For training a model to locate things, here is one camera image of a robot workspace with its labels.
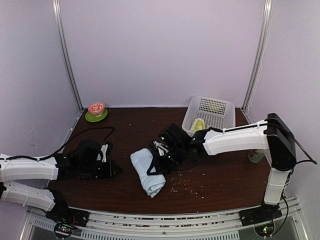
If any green patterned towel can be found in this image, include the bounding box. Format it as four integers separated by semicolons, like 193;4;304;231
190;118;206;132

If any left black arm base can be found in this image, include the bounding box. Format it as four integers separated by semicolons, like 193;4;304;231
46;190;90;227

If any aluminium front rail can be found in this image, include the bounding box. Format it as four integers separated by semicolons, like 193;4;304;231
21;197;310;240

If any white plastic basket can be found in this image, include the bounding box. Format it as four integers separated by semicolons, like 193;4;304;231
181;95;236;136

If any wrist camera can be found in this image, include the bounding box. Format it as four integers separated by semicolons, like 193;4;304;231
99;141;113;163
149;140;170;157

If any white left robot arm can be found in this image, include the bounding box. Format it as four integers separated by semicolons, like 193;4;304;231
0;140;123;222

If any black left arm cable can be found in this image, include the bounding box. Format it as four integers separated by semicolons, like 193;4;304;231
0;126;115;162

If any right aluminium frame post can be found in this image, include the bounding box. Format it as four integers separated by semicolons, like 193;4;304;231
242;0;274;114

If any green plate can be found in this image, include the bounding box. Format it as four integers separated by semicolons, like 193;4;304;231
85;109;108;123

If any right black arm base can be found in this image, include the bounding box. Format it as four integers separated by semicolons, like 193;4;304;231
238;203;282;227

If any left aluminium frame post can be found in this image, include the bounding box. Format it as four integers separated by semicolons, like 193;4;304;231
52;0;84;111

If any light blue towel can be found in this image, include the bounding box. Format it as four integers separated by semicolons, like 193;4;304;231
130;147;167;199

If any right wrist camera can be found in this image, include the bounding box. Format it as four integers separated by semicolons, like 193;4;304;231
149;140;170;157

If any red patterned bowl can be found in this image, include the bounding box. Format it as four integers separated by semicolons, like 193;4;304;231
88;102;106;117

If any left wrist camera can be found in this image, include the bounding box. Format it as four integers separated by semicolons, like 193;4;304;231
99;141;113;163

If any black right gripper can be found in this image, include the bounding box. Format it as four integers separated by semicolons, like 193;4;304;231
147;144;187;175

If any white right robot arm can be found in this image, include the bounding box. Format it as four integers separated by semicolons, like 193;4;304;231
146;113;297;221

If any aluminium frame post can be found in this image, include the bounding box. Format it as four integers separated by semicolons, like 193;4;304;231
242;0;274;114
52;0;84;111

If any beige patterned mug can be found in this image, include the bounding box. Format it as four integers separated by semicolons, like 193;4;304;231
247;149;265;164

